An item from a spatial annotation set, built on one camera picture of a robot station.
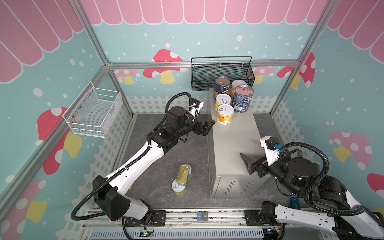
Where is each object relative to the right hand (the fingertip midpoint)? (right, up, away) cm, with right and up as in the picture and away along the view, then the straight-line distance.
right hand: (250, 149), depth 56 cm
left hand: (-16, +12, +14) cm, 24 cm away
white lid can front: (-30, -24, +23) cm, 45 cm away
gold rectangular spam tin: (-28, -16, +23) cm, 40 cm away
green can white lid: (-24, -16, +28) cm, 41 cm away
